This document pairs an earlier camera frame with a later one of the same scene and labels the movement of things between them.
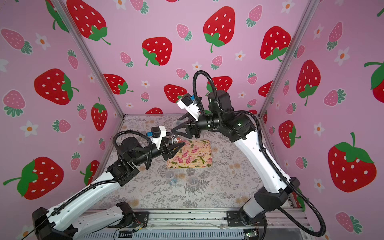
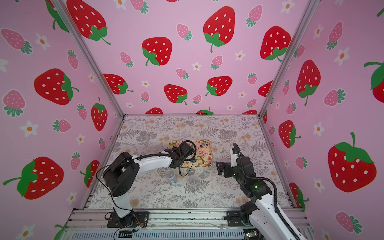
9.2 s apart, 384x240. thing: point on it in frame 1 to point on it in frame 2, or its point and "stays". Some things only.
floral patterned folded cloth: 196,153 stays
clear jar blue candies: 170,177 stays
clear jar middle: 193,181 stays
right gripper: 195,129 to 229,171
